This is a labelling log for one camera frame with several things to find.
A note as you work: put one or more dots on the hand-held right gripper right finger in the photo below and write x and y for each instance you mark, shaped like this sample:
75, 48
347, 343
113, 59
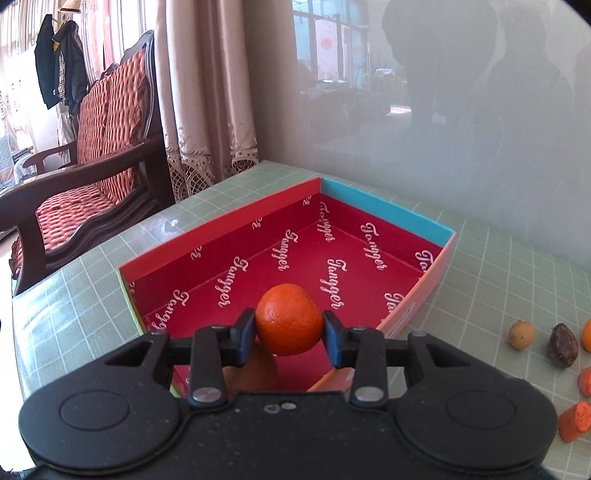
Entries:
331, 342

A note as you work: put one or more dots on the orange mandarin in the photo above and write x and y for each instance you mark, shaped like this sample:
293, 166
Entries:
289, 319
586, 334

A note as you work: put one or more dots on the dark wooden armchair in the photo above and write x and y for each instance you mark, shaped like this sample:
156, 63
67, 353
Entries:
138, 157

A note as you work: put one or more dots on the black hanging jacket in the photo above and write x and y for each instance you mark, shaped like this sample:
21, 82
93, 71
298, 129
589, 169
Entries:
46, 60

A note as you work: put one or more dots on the beige lace-trimmed curtain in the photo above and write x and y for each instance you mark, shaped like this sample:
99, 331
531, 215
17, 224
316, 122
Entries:
207, 92

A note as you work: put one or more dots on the beige hat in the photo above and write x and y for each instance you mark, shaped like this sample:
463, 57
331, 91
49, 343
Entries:
71, 5

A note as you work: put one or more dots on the orange carrot piece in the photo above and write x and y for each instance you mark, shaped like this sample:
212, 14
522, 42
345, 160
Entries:
575, 422
585, 382

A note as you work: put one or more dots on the dark jacket with plaid lining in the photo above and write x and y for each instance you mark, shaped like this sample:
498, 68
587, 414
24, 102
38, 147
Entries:
71, 64

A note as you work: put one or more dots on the green grid table cover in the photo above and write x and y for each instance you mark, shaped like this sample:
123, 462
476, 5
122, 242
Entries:
485, 277

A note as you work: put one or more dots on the tan longan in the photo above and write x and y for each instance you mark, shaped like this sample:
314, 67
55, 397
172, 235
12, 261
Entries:
521, 335

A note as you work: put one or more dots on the red printed cardboard box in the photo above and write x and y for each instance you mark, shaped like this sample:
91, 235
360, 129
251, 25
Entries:
323, 258

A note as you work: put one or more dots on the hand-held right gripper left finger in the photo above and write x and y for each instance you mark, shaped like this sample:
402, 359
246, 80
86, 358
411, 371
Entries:
245, 339

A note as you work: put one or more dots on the red patterned chair cushion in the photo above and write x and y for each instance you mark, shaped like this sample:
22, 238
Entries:
111, 115

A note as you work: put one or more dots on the dark brown date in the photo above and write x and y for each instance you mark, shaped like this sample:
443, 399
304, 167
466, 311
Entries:
562, 345

